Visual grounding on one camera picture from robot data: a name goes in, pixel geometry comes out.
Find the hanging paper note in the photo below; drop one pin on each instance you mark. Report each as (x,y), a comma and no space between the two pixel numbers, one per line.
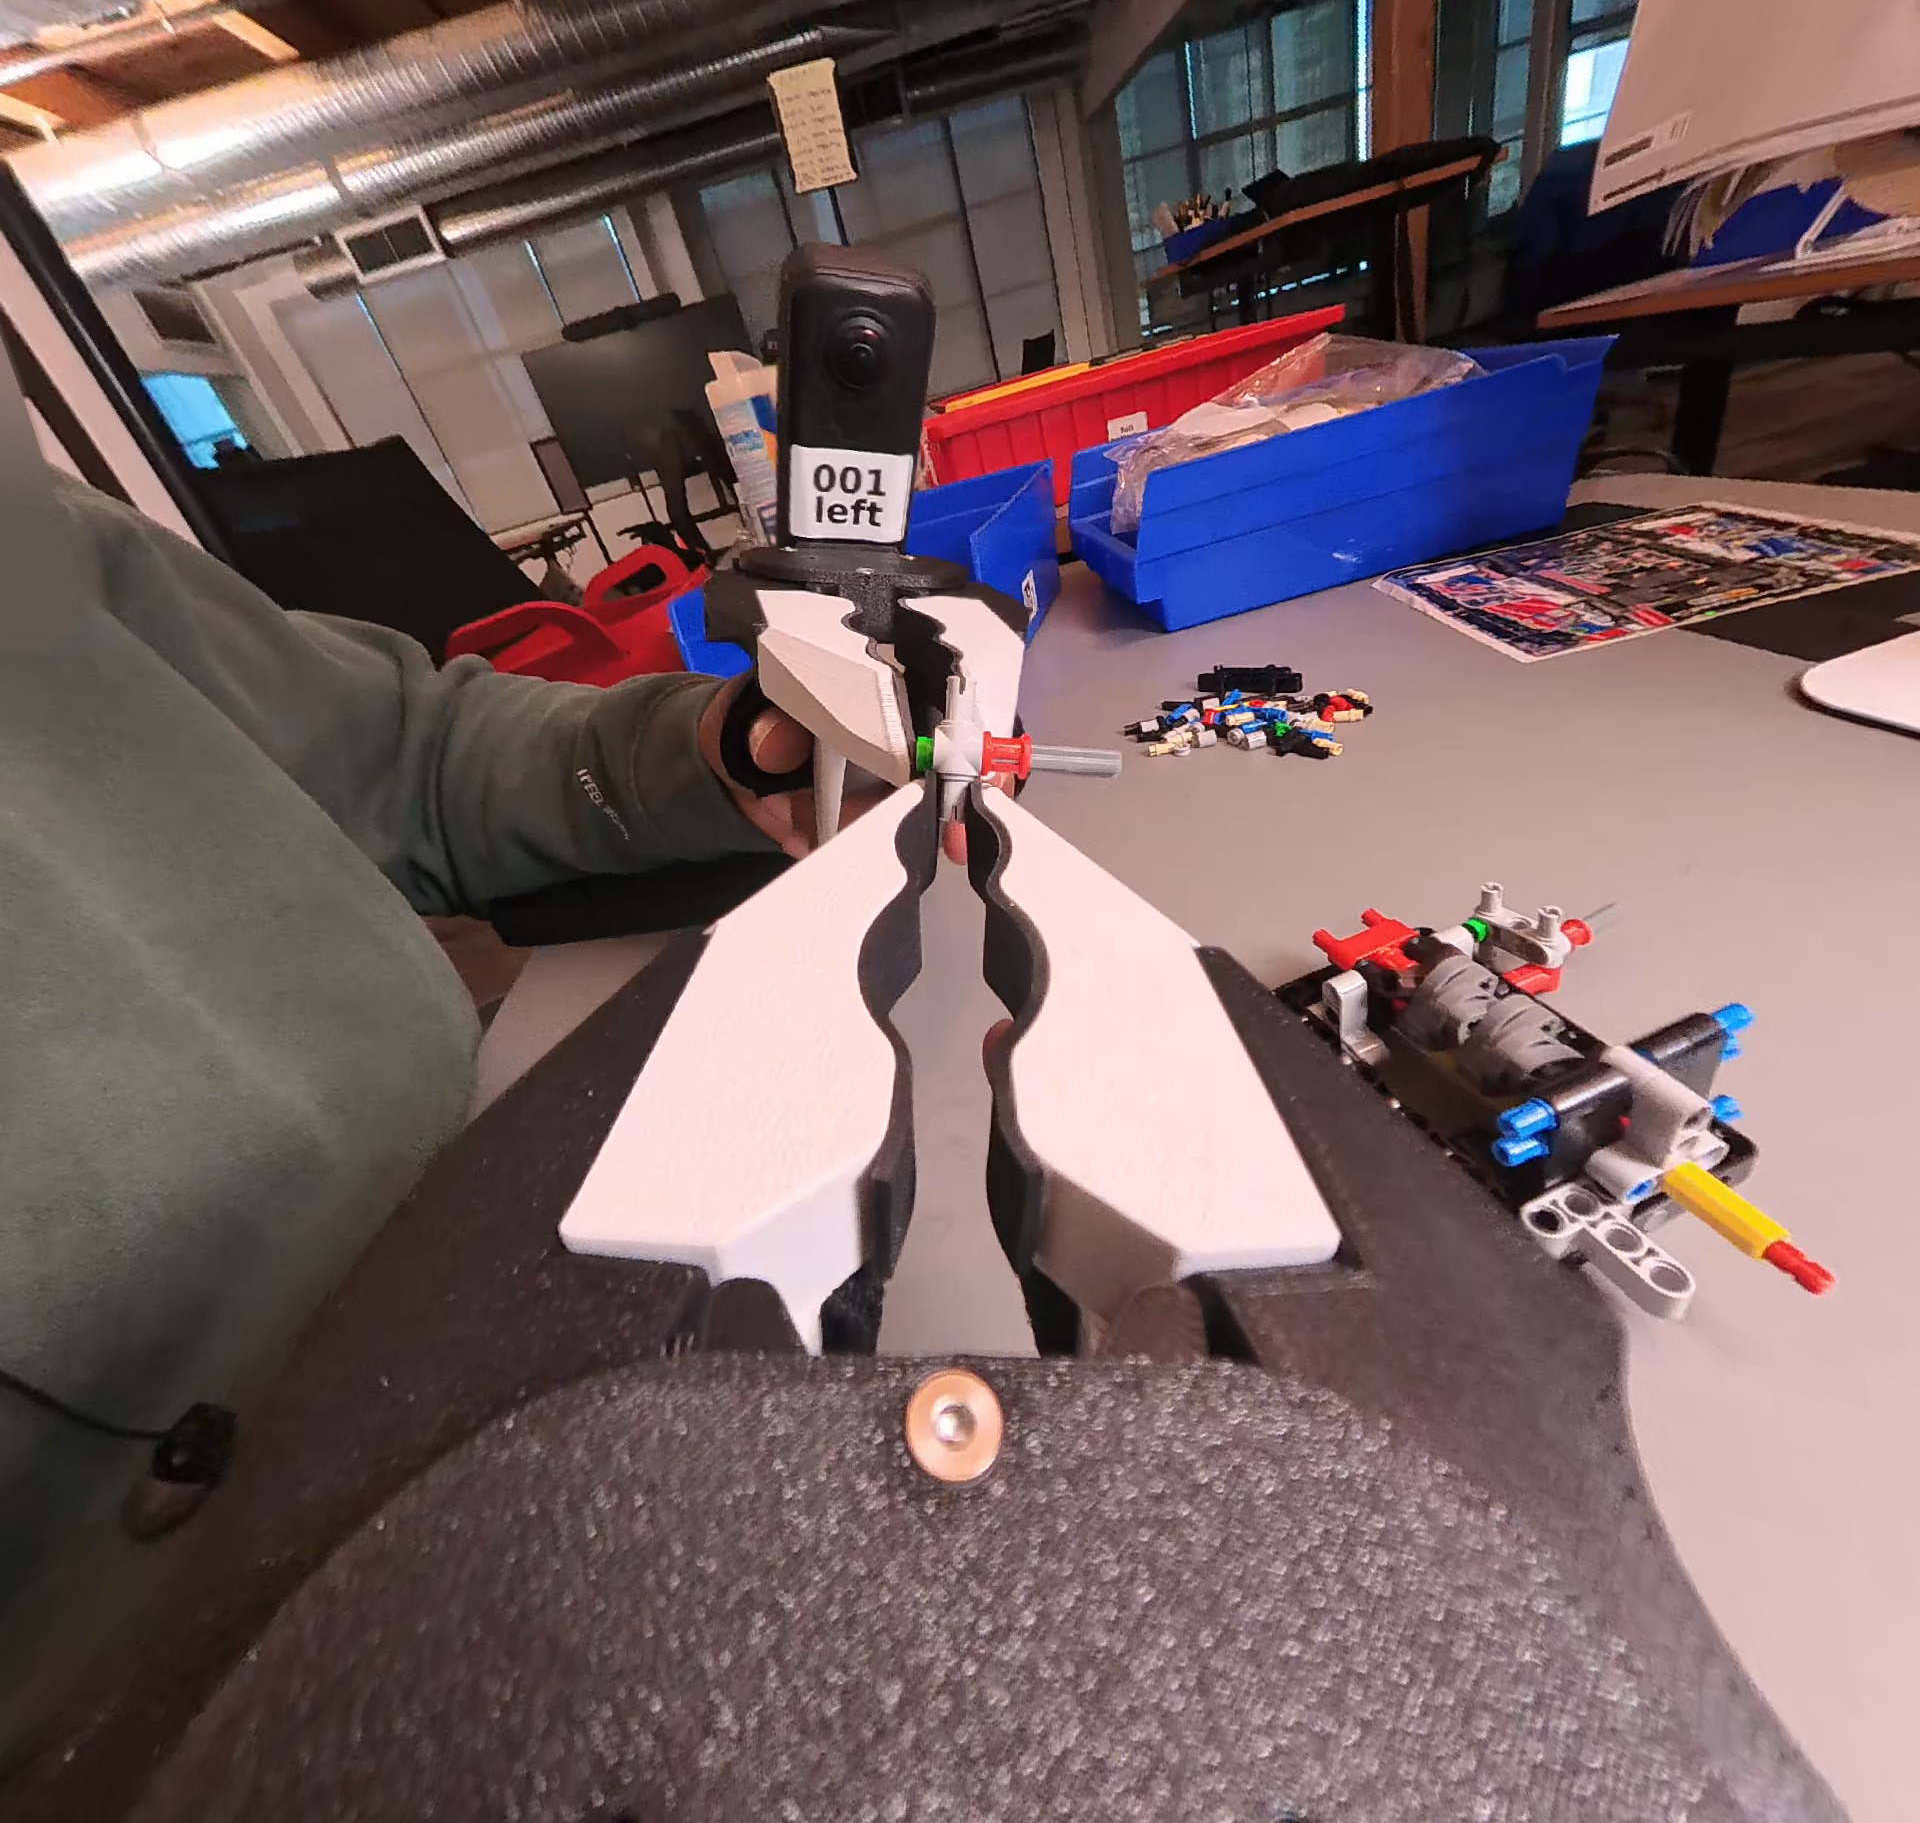
(811,128)

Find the lego box with car print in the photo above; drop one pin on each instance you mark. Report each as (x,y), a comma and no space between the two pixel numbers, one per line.
(1620,578)

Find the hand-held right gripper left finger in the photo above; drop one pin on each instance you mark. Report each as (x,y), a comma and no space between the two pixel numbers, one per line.
(751,1104)

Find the red storage bin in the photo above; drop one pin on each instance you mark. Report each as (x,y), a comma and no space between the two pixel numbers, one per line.
(1051,420)

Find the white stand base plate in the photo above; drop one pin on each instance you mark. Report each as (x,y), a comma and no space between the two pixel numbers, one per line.
(1875,684)

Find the grey lego axle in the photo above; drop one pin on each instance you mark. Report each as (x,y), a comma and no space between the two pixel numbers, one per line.
(1081,762)

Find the stack of white papers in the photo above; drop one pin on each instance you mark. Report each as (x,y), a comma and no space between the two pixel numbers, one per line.
(1756,39)

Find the black board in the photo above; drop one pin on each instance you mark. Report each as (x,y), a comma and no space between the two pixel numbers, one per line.
(361,534)

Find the black clip-on microphone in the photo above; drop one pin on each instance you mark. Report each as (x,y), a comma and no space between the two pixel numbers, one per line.
(188,1449)

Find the silver ventilation duct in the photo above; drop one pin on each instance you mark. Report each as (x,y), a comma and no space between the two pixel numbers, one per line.
(451,99)

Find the small red lego piece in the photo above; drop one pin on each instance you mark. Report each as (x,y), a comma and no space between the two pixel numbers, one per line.
(1005,755)

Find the large blue storage bin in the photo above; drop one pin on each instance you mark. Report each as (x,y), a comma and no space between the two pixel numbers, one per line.
(1351,519)

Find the person's green sweatshirt torso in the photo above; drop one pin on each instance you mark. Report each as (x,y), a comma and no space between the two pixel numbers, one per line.
(181,953)

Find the black standing desk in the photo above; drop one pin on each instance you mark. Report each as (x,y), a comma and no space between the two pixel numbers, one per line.
(1351,180)

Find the wooden pillar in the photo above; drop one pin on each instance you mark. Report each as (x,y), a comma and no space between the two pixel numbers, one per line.
(1406,54)

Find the black lego chassis assembly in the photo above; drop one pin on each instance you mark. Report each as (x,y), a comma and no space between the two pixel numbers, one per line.
(1501,1059)

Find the pile of small lego pieces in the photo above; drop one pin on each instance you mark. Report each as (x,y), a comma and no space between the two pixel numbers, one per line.
(1246,729)

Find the person's left hand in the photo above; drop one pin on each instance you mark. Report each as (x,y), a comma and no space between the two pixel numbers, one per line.
(781,745)

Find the white blue labelled bottle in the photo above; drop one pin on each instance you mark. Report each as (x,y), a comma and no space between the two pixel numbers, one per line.
(737,429)

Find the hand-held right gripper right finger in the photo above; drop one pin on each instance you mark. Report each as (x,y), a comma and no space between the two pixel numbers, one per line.
(1155,1104)

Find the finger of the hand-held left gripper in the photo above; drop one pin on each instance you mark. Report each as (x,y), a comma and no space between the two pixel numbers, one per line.
(990,661)
(832,691)

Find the small blue storage bin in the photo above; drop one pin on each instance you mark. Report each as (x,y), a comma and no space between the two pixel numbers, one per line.
(982,525)

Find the person's left forearm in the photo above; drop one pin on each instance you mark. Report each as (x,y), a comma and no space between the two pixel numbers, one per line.
(526,774)

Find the red plastic canister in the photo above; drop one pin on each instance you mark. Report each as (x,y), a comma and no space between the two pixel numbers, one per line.
(601,624)

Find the wooden top desk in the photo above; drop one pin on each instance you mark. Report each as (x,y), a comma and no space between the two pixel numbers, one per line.
(1725,289)

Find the black screen on stand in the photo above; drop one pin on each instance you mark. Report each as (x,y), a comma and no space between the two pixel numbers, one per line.
(630,399)

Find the plastic bag of parts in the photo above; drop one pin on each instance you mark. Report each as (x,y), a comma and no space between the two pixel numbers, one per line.
(1290,399)

